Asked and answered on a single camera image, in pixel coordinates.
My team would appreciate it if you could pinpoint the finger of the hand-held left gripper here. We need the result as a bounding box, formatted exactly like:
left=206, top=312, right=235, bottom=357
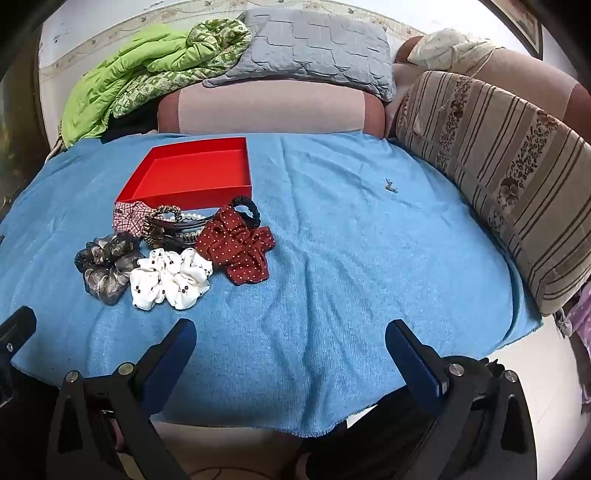
left=0, top=306, right=38, bottom=370

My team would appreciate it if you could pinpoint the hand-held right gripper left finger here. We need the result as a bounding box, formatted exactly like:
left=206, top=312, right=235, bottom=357
left=46, top=318, right=198, bottom=480

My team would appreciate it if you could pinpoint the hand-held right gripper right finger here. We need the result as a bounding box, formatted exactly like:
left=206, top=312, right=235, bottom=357
left=385, top=319, right=539, bottom=480

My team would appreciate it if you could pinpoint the white dotted scrunchie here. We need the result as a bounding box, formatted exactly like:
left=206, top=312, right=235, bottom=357
left=129, top=247, right=214, bottom=311

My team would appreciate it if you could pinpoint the grey sheer scrunchie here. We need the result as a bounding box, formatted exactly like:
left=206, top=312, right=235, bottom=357
left=75, top=232, right=146, bottom=306

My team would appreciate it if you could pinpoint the red dotted scrunchie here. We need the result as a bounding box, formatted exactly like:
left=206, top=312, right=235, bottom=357
left=196, top=205, right=277, bottom=285

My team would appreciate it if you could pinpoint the black hair claw clip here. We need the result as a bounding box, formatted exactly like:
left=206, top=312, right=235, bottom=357
left=148, top=216, right=218, bottom=252

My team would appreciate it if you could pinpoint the leopard print hair tie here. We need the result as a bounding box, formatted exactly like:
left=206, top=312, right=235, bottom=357
left=141, top=205, right=185, bottom=246

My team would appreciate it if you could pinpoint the red white gingham scrunchie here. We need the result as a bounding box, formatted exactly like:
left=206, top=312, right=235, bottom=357
left=113, top=202, right=155, bottom=234

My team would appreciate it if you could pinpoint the black hair tie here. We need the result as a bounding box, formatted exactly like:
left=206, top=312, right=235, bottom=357
left=229, top=196, right=260, bottom=229

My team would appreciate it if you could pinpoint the red cardboard box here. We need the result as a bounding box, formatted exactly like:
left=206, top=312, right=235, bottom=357
left=115, top=137, right=254, bottom=209

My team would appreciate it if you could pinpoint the blue blanket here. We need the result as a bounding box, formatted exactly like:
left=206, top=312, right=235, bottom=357
left=0, top=131, right=543, bottom=437

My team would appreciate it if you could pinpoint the purple cloth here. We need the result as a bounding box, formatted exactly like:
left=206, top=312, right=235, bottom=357
left=566, top=281, right=591, bottom=402

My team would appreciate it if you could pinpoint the dark wooden furniture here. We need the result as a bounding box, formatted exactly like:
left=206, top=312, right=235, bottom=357
left=0, top=46, right=51, bottom=208

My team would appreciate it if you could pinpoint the striped floral cushion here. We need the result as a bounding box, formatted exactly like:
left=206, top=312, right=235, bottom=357
left=394, top=70, right=591, bottom=317

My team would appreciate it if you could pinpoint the black cloth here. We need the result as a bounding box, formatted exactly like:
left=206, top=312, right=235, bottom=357
left=99, top=108, right=160, bottom=141

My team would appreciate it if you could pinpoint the pink brown bolster cushion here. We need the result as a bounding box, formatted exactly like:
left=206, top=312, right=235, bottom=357
left=157, top=78, right=386, bottom=139
left=392, top=37, right=591, bottom=139

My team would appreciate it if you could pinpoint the green quilt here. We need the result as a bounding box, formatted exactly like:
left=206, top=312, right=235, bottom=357
left=60, top=18, right=252, bottom=148

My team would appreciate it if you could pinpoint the white patterned cloth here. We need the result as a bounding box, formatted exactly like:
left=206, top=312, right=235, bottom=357
left=409, top=28, right=499, bottom=75

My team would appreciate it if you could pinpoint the grey quilted pillow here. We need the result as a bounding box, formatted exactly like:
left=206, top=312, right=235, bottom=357
left=203, top=8, right=398, bottom=103

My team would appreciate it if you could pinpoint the framed wall picture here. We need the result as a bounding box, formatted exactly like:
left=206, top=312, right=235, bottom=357
left=480, top=0, right=546, bottom=58

